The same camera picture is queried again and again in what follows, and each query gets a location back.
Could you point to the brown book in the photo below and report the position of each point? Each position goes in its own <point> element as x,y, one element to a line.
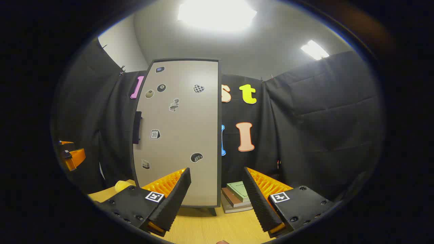
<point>232,200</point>

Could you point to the black backdrop cloth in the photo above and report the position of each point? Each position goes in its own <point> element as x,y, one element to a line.
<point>322,118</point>

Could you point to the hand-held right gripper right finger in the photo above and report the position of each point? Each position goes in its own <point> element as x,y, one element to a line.
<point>257,203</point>

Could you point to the small ceiling light panel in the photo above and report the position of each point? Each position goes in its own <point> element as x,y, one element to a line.
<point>314,50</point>

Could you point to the large ceiling light panel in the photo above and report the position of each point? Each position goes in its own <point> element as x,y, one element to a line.
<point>217,13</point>

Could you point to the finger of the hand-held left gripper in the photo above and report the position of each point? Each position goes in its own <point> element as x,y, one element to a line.
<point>77,158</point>

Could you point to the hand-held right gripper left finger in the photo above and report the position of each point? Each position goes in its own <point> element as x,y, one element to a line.
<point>176,200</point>

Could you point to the green book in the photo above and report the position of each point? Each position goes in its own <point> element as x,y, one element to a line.
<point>237,189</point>

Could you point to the grey cabinet door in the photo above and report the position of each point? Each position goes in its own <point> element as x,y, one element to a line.
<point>183,135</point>

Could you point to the grey book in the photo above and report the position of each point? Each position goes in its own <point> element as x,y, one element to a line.
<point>234,209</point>

